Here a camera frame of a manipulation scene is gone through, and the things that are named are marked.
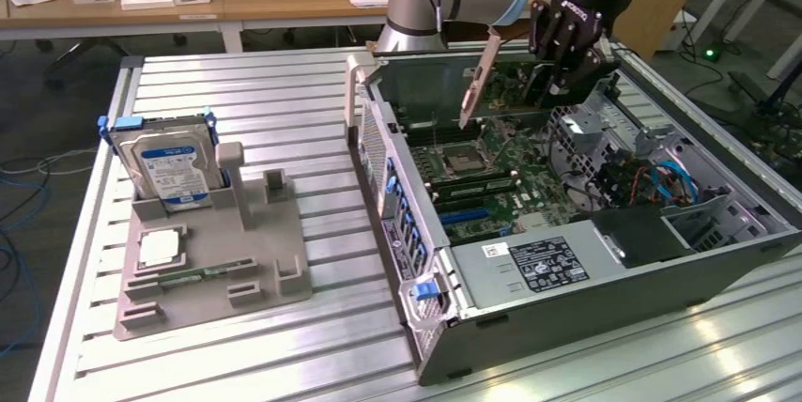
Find green graphics card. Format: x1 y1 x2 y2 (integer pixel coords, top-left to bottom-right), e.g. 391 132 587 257
459 28 587 131

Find metal disk bay cage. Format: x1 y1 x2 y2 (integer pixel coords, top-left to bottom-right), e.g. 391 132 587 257
545 103 635 187

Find CPU socket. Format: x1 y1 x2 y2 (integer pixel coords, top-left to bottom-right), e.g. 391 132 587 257
437 143 497 177

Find green motherboard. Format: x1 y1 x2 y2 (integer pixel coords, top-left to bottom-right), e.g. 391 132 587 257
400 113 603 249

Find installed black RAM sticks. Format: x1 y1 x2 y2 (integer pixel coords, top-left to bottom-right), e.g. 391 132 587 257
428 175 523 201

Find black plastic shroud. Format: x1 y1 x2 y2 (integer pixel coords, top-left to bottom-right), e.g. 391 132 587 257
589 206 695 268

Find blue expansion slot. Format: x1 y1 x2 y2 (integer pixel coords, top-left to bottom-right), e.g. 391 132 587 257
437 208 493 227

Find grey power supply unit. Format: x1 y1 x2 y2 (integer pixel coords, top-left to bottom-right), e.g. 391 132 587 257
448 221 628 322

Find open grey PC case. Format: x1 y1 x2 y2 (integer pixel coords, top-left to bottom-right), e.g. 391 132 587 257
345 35 802 387

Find silver hard disk, blue label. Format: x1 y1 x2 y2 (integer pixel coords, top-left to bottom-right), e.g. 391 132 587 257
116 131 228 211

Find hard drive with blue caddy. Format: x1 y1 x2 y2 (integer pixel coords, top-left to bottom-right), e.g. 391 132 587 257
94 112 230 201

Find green RAM stick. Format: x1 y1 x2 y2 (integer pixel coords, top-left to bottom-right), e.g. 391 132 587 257
154 264 237 284

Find silver CPU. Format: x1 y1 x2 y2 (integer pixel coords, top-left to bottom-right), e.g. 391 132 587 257
137 231 185 267

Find grey parts rack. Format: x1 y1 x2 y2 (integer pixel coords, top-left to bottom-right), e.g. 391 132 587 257
112 141 314 343

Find black chair base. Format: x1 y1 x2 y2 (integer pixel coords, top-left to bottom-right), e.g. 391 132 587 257
34 37 130 89

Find orange wire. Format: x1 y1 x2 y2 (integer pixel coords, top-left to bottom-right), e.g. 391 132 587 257
627 165 653 207

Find blue wire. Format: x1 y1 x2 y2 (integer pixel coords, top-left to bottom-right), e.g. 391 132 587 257
648 161 701 207

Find white table frame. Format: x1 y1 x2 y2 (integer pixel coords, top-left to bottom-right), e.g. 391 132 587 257
687 0 802 80

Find blue floor cables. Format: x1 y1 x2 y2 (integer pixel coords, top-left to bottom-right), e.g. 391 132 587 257
0 170 52 357

